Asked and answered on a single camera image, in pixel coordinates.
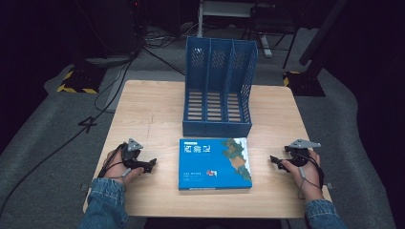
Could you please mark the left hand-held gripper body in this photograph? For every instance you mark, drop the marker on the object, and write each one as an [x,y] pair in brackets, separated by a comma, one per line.
[130,156]

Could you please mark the person's right hand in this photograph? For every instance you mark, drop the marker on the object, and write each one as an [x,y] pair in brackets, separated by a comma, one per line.
[307,181]

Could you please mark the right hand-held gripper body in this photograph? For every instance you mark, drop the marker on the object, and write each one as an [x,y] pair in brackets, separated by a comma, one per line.
[299,154]

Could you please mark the black chair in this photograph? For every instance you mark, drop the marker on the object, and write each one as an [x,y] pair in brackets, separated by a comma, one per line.
[273,22]

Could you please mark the grey table edge bracket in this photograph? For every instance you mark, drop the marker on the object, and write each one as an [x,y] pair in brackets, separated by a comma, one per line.
[329,186]

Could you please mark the dark slanted stand pole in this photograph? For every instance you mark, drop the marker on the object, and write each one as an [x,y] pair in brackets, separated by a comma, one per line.
[321,31]

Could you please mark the yellow black striped stand base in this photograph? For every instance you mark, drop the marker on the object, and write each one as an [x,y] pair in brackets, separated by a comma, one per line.
[302,84]
[79,81]

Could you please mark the person's left hand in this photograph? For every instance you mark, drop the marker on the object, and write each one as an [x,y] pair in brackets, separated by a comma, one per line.
[116,170]

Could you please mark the dark equipment cabinet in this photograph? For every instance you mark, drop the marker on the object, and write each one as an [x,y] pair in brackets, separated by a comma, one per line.
[111,28]

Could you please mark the blue perforated file rack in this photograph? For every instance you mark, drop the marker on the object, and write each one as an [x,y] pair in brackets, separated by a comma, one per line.
[216,125]

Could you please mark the blue book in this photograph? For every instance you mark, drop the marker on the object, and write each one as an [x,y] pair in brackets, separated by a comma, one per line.
[207,165]

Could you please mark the white metal desk frame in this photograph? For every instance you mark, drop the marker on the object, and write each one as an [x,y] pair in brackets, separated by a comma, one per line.
[223,9]

